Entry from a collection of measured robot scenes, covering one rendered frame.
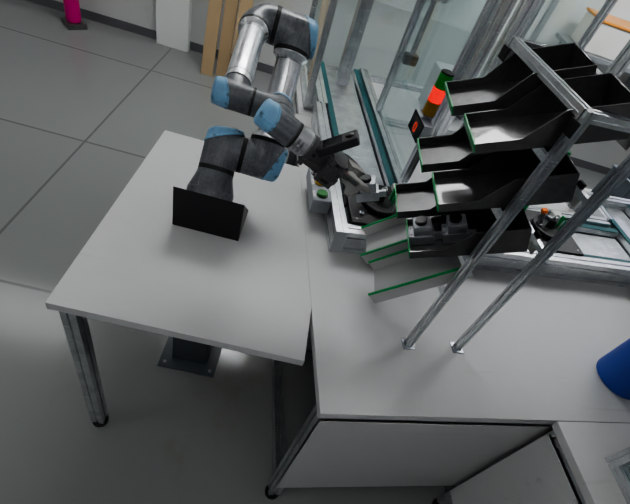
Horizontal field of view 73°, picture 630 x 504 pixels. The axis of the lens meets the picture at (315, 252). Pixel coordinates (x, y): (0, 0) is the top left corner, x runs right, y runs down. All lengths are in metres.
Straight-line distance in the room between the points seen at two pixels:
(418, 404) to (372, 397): 0.13
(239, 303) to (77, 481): 1.01
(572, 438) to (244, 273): 1.08
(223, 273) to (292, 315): 0.25
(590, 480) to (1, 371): 2.15
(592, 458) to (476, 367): 0.38
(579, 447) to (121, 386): 1.72
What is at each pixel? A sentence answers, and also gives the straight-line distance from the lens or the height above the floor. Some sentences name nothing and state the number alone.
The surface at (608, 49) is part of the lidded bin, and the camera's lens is 4.42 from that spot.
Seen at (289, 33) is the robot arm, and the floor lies 1.40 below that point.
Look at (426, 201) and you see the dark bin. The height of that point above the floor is 1.23.
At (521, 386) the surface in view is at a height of 0.86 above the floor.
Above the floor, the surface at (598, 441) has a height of 0.86.
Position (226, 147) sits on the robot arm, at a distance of 1.40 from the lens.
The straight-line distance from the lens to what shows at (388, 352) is 1.33.
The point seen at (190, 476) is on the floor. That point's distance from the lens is 1.97.
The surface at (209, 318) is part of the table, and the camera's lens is 1.25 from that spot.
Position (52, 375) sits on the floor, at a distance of 2.19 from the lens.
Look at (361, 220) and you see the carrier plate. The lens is 1.50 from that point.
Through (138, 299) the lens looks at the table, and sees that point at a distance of 1.28.
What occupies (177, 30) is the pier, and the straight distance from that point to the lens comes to 4.68.
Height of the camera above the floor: 1.90
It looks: 44 degrees down
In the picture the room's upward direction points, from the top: 21 degrees clockwise
